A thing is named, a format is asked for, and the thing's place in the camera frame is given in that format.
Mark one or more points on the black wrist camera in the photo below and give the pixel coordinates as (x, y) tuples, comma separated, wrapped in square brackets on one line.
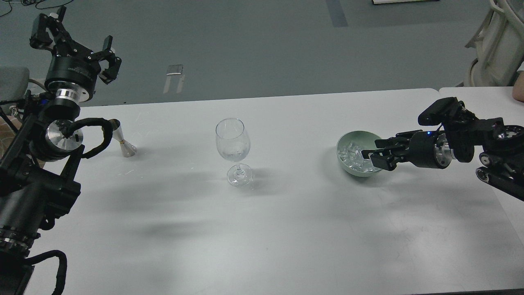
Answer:
[(445, 111)]

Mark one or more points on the grey chair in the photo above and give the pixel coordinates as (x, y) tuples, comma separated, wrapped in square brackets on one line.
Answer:
[(14, 81)]

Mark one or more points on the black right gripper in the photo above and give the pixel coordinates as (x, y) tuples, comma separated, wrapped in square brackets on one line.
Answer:
[(424, 149)]

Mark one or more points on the green bowl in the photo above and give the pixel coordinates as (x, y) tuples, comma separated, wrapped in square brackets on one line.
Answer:
[(364, 139)]

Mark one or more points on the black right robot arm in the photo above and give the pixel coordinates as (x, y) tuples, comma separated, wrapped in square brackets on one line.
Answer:
[(459, 132)]

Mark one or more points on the person's bare forearm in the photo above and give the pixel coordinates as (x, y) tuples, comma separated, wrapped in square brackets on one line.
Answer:
[(518, 88)]

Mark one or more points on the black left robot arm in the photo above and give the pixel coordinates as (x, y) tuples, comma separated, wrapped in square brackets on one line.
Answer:
[(39, 165)]

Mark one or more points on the clear wine glass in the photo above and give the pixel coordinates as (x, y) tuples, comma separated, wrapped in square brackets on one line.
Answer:
[(233, 144)]

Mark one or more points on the clear ice cubes pile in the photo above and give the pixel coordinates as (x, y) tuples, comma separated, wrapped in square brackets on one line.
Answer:
[(351, 155)]

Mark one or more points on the white plastic chair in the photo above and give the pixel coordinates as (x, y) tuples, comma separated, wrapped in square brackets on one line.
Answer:
[(499, 44)]

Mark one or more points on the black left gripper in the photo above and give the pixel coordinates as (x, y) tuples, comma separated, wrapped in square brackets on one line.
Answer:
[(66, 71)]

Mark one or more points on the steel cocktail jigger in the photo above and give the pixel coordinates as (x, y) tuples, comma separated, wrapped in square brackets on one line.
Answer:
[(126, 148)]

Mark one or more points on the brown checkered cushion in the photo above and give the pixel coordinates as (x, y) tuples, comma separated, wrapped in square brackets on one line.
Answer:
[(6, 133)]

